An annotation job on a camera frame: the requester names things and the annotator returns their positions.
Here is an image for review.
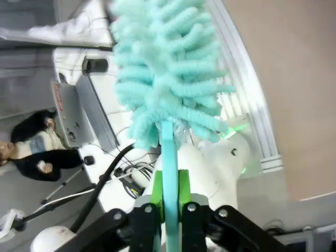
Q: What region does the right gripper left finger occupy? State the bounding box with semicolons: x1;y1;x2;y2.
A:
56;170;166;252

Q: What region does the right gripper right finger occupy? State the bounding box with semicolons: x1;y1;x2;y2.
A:
177;169;291;252

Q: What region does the teal chenille duster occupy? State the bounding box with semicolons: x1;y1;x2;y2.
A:
109;0;237;252

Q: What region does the black tripod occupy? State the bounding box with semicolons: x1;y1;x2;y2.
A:
15;167;97;232

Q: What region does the grey flat case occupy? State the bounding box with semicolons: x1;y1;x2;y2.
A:
75;74;121;153

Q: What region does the grey control box red label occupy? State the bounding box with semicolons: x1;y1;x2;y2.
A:
50;79;96;150

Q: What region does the white plastic bag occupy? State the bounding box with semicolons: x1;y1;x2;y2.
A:
0;208;27;244

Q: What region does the person in black jacket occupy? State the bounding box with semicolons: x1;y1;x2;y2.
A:
0;110;85;182

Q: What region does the black cylinder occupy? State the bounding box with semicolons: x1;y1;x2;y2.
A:
81;58;109;75

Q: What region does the white cloth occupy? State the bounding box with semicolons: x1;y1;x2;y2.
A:
27;0;114;48

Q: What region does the black right arm cable sleeve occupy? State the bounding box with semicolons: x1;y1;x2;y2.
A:
70;144;135;232

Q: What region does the aluminium profile rail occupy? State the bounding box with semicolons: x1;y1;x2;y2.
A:
207;0;285;174

